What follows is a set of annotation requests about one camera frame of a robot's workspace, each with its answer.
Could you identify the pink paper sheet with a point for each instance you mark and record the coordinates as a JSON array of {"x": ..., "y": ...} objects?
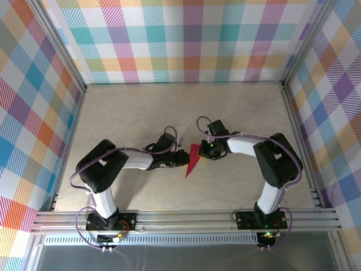
[{"x": 193, "y": 162}]

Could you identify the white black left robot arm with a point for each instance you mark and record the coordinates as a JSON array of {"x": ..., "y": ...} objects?
[{"x": 138, "y": 162}]

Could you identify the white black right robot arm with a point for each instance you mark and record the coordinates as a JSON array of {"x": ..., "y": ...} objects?
[{"x": 242, "y": 145}]

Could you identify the grey metal panel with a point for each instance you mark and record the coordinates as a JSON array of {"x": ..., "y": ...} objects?
[{"x": 197, "y": 259}]

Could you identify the aluminium table back rail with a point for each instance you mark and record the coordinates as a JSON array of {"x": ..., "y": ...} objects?
[{"x": 183, "y": 82}]

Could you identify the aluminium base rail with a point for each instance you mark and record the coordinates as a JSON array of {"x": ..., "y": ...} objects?
[{"x": 183, "y": 220}]

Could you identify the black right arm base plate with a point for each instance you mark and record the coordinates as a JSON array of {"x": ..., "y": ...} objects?
[{"x": 244, "y": 220}]

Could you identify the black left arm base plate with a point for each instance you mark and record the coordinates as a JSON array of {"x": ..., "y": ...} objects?
[{"x": 129, "y": 218}]

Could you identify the aluminium table side rail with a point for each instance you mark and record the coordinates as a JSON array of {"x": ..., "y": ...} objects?
[
  {"x": 293, "y": 113},
  {"x": 68, "y": 149}
]

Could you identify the short aluminium frame post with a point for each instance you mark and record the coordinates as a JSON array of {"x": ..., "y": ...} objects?
[
  {"x": 32, "y": 254},
  {"x": 337, "y": 254}
]

